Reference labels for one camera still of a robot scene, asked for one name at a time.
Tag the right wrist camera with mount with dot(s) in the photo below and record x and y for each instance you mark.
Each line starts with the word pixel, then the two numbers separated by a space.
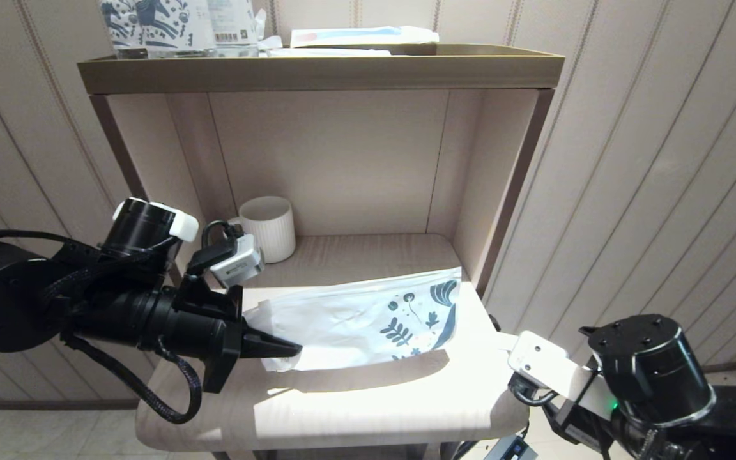
pixel 547 364

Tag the grey power inverter box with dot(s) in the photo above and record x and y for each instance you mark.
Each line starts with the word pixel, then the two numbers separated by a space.
pixel 512 450

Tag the blue patterned package on top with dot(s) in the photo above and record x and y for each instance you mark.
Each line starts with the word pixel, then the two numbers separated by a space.
pixel 176 25

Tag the crumpled clear plastic wrapper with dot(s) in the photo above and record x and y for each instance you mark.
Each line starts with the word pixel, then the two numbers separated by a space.
pixel 269 39

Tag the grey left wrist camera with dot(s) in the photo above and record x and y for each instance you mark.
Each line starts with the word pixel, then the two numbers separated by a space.
pixel 237 262

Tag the white ribbed ceramic mug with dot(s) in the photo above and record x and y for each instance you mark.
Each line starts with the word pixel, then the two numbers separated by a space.
pixel 275 227

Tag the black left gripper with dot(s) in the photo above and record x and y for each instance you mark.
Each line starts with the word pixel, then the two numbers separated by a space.
pixel 195 326

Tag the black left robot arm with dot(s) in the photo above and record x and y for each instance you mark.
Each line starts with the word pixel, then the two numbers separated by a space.
pixel 10 306

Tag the white floral pouch bag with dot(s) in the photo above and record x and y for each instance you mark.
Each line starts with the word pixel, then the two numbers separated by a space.
pixel 342 319

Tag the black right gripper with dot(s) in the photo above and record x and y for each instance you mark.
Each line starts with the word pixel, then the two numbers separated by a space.
pixel 582 428

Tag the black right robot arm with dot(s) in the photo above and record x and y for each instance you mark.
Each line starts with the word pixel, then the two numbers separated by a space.
pixel 649 370

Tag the beige wooden shelf cabinet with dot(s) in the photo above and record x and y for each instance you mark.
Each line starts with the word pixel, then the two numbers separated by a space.
pixel 342 160

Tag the white blue toothbrush packet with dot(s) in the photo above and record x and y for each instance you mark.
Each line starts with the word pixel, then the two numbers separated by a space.
pixel 361 36

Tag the clear bottle with barcode label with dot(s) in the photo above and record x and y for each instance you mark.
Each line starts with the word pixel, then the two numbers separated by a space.
pixel 234 22

